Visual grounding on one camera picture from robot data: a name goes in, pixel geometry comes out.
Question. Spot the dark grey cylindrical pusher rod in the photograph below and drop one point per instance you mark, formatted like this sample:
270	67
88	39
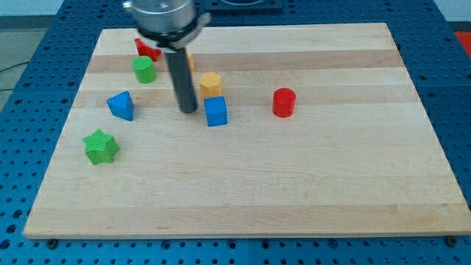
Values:
181	78

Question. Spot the green star block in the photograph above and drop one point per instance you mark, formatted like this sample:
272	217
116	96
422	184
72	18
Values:
100	147

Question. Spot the red star block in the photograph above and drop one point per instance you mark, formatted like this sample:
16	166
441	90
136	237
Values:
145	50

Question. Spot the yellow block behind rod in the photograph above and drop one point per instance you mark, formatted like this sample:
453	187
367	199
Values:
190	60

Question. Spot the green cylinder block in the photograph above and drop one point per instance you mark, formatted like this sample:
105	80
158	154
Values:
144	69

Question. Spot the yellow hexagon block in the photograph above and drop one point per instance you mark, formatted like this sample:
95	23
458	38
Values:
210	85

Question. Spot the blue cube block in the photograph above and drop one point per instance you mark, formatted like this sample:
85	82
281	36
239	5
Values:
216	111

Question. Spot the blue triangle block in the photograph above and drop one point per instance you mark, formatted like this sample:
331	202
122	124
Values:
121	105

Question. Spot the red cylinder block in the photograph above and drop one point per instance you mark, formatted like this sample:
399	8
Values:
283	102

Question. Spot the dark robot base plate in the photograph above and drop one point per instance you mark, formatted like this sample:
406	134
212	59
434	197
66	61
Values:
243	5

